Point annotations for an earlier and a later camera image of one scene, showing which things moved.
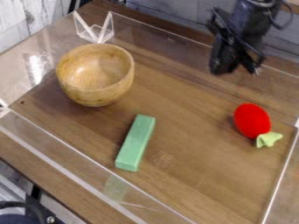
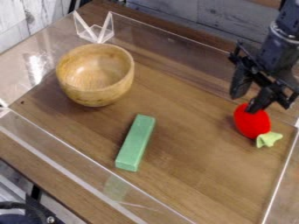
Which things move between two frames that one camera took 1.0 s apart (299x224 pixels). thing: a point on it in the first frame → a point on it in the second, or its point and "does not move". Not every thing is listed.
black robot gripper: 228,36 → 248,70
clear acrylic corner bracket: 95,32 does not move
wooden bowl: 93,73 does not move
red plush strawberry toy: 254,123 does not move
